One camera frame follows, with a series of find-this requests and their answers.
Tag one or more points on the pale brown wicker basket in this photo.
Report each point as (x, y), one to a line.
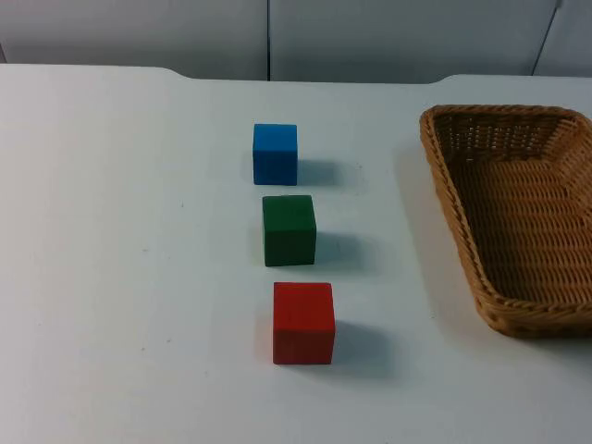
(522, 222)

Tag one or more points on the green cube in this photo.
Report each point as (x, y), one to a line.
(289, 231)

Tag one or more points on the blue cube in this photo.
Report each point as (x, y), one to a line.
(275, 155)

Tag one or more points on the red cube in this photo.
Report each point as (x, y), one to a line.
(303, 324)

